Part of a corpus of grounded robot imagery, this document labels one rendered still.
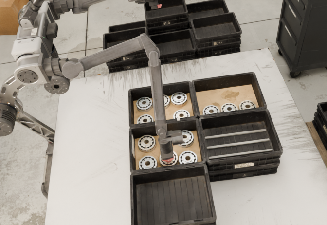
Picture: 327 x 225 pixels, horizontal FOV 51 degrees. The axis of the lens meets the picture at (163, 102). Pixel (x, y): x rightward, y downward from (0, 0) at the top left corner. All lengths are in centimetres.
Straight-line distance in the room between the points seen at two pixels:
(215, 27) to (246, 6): 118
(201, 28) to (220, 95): 118
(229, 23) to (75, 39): 189
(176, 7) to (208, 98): 156
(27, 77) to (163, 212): 93
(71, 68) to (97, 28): 275
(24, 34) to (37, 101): 196
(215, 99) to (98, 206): 95
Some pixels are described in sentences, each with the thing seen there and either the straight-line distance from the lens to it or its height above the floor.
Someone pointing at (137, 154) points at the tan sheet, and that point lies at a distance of 201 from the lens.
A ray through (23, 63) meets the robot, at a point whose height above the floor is 150.
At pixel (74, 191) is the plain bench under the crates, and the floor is 70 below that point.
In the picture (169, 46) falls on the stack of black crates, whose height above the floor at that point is 38.
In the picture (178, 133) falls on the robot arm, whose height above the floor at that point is 109.
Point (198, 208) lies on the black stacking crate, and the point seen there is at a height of 83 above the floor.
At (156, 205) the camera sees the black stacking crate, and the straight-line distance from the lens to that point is 185.
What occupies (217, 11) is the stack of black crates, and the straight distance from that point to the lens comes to 366.
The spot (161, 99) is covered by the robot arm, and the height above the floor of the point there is 126.
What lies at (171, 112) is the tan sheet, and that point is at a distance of 215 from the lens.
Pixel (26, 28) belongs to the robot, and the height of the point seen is 153.
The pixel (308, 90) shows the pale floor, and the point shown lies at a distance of 347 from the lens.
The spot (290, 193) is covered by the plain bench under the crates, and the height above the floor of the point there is 70.
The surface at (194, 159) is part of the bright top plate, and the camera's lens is 192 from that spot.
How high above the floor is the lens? 250
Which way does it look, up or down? 49 degrees down
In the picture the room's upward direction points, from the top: 10 degrees counter-clockwise
